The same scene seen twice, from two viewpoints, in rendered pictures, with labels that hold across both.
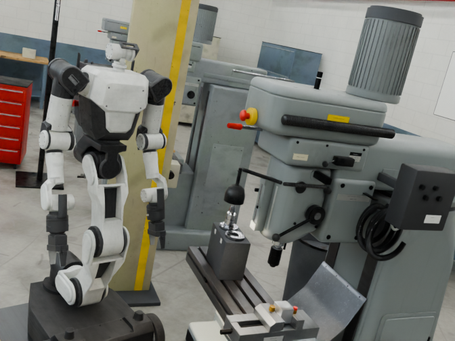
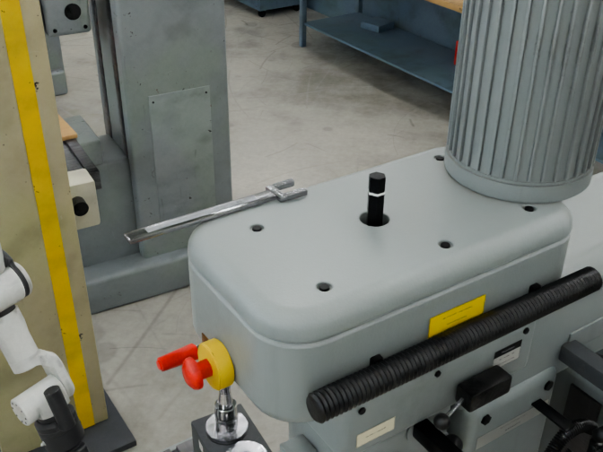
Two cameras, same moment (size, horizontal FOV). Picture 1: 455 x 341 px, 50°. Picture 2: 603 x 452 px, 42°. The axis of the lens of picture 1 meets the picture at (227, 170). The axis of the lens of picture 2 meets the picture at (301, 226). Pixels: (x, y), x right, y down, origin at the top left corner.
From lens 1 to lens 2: 104 cm
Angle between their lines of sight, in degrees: 18
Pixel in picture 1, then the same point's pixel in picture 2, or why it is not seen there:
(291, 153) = (351, 438)
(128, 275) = not seen: hidden behind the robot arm
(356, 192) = (518, 411)
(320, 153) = (423, 396)
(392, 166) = (589, 317)
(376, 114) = (550, 250)
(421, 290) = not seen: outside the picture
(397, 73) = (588, 123)
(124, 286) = not seen: hidden behind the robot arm
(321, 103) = (406, 306)
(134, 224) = (39, 332)
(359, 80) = (483, 155)
